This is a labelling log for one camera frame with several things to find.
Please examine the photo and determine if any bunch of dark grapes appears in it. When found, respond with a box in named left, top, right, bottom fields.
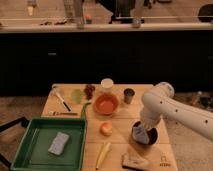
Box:
left=84, top=84, right=95, bottom=100

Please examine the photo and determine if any light blue towel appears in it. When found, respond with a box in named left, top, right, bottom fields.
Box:
left=133, top=126, right=150, bottom=144

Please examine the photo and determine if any dark purple bowl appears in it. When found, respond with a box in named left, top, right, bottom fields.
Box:
left=132, top=121, right=158, bottom=145

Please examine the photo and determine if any black chair frame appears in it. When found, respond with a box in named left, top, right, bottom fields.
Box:
left=0, top=116, right=30, bottom=169

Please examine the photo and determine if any black handled knife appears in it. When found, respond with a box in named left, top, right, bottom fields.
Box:
left=52, top=86, right=71, bottom=112

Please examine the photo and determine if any white plastic cup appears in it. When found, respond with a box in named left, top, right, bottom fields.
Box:
left=101, top=78, right=114, bottom=93

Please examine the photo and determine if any yellow corn cob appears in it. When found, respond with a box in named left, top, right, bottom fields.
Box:
left=95, top=142, right=111, bottom=169

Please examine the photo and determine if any wooden handled utensil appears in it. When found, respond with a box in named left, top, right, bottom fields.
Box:
left=48, top=111, right=78, bottom=116

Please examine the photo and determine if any orange peach fruit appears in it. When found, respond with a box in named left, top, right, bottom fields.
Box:
left=100, top=122, right=113, bottom=136

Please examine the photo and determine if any green plastic tray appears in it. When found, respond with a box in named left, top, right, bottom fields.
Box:
left=10, top=118, right=87, bottom=171

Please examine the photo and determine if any green pear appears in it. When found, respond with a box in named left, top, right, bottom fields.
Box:
left=71, top=89, right=84, bottom=104

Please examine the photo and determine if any grey sponge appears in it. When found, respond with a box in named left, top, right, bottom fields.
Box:
left=48, top=132, right=69, bottom=155

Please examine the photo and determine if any metal cup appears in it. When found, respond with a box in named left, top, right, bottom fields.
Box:
left=124, top=88, right=135, bottom=104

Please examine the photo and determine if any brown scrub brush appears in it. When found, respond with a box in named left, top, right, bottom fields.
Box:
left=122, top=153, right=149, bottom=171

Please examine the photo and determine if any orange bowl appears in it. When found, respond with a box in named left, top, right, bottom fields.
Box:
left=94, top=93, right=119, bottom=116

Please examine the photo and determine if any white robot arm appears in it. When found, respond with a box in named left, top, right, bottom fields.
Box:
left=140, top=82, right=213, bottom=141

